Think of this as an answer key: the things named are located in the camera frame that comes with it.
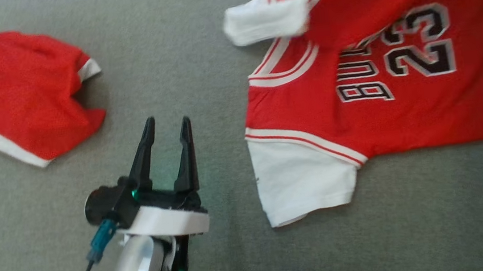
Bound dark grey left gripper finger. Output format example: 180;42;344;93
122;116;163;193
166;116;200;194

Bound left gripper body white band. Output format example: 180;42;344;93
112;169;213;244

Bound red shorts with white trim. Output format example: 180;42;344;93
0;21;112;172

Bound red number 23 basketball jersey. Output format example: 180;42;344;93
221;0;483;231

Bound grey fabric sofa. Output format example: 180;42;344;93
0;0;483;271

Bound black left cable teal connector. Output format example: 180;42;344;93
60;217;122;271

